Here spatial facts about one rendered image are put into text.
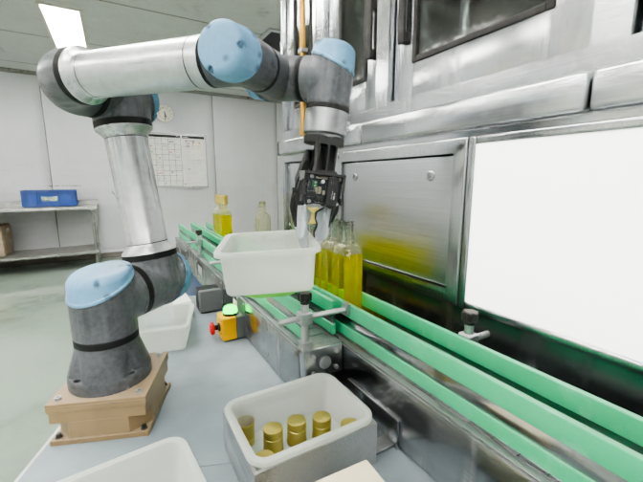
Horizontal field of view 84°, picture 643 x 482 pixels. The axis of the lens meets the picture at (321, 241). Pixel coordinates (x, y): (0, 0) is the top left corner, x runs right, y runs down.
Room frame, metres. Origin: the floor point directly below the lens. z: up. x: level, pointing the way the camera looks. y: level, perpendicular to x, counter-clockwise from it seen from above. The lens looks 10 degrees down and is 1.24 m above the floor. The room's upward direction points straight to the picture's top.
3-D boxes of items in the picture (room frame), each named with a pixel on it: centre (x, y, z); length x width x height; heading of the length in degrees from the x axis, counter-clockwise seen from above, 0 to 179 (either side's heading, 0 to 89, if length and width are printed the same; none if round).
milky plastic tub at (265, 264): (0.65, 0.10, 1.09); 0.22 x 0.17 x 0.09; 9
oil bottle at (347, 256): (0.84, -0.06, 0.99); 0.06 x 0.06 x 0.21; 30
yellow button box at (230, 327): (1.05, 0.29, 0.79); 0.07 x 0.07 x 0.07; 30
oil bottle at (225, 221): (1.78, 0.48, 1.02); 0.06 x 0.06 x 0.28; 30
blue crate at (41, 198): (4.95, 3.75, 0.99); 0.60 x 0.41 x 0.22; 122
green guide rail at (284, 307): (1.50, 0.47, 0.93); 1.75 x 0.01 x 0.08; 30
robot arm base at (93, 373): (0.68, 0.44, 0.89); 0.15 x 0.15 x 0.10
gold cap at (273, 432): (0.55, 0.08, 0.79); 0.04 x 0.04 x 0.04
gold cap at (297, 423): (0.57, 0.04, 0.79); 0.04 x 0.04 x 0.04
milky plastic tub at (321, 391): (0.57, 0.04, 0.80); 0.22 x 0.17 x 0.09; 120
